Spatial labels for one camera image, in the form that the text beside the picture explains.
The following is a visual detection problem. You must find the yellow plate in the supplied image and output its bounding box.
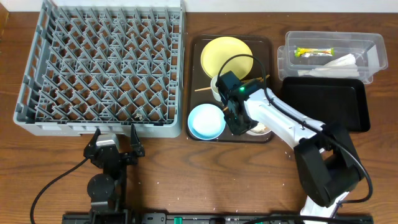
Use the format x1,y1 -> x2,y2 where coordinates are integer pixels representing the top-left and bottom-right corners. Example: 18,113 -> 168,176
200,37 -> 253,80

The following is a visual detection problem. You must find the grey dish rack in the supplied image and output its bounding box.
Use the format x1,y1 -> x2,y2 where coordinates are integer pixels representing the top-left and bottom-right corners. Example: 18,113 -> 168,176
13,1 -> 185,138

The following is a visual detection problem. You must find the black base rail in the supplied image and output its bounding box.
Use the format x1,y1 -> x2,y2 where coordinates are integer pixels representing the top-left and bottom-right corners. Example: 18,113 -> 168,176
61,212 -> 374,224

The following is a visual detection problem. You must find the upper wooden chopstick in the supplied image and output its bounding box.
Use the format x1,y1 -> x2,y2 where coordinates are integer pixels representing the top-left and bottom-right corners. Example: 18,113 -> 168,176
194,78 -> 263,92

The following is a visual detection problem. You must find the cream plastic cup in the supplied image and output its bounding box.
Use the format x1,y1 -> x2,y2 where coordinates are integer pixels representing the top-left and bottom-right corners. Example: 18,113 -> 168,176
210,76 -> 221,102

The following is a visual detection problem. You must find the light blue bowl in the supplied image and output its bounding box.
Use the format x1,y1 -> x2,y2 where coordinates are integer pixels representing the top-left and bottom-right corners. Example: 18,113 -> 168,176
187,104 -> 226,141

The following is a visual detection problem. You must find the lower wooden chopstick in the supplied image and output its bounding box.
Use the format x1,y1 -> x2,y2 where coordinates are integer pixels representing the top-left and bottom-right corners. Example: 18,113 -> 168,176
223,74 -> 270,111

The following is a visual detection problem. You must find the clear plastic bin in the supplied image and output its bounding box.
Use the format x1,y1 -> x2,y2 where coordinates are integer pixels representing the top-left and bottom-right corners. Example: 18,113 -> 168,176
277,31 -> 388,84

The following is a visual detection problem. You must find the pile of rice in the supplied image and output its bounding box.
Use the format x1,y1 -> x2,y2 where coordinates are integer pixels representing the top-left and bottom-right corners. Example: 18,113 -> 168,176
250,123 -> 270,134

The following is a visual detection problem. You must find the wooden chopstick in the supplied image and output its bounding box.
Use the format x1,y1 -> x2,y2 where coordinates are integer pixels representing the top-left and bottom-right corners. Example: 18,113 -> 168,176
223,74 -> 270,111
194,78 -> 263,92

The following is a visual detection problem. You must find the pink bowl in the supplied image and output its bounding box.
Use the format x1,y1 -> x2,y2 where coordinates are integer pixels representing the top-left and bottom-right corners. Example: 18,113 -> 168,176
246,123 -> 271,136

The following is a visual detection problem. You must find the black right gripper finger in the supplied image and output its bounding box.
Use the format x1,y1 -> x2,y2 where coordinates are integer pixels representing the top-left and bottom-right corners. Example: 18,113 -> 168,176
238,109 -> 258,133
224,100 -> 241,134

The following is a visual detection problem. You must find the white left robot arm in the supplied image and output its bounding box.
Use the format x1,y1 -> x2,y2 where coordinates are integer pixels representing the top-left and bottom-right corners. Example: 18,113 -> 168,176
83,104 -> 226,215

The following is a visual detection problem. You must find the white paper napkin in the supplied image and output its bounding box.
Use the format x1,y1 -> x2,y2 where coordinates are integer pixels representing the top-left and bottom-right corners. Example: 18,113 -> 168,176
298,54 -> 359,78

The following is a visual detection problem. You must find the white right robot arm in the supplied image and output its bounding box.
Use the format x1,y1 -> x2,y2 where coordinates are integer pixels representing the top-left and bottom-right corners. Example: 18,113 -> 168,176
216,72 -> 368,220

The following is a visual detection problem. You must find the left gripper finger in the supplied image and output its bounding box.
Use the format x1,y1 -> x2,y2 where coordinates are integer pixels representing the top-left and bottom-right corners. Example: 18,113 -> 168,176
130,124 -> 145,157
83,128 -> 101,159

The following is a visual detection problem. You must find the black waste tray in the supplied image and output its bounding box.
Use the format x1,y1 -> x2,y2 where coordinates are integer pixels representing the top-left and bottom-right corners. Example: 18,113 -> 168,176
281,77 -> 371,132

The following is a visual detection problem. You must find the dark brown serving tray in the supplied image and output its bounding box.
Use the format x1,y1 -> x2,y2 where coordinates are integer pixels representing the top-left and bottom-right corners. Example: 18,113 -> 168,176
187,35 -> 274,144

